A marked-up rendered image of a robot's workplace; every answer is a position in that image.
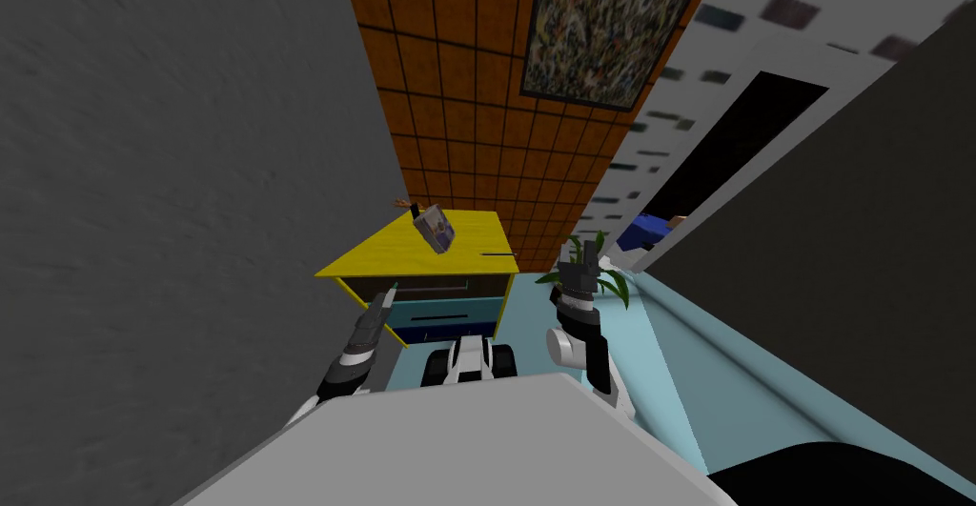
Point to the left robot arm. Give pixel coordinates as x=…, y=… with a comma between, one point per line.
x=347, y=372

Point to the green potted plant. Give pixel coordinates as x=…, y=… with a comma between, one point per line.
x=614, y=281

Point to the teal drawer front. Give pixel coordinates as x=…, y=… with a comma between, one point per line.
x=446, y=309

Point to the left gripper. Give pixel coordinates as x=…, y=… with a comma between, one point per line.
x=374, y=317

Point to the black pen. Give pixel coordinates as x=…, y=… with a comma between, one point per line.
x=497, y=254

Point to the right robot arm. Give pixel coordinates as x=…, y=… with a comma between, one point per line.
x=568, y=346

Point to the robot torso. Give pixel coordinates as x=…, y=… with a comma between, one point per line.
x=457, y=445

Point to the yellow cabinet with drawers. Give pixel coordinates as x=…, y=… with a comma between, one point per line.
x=396, y=250

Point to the speckled wall painting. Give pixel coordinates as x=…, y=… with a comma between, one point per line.
x=610, y=18

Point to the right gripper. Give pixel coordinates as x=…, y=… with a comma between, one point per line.
x=577, y=277

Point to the purple and white box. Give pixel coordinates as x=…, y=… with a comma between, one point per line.
x=436, y=230

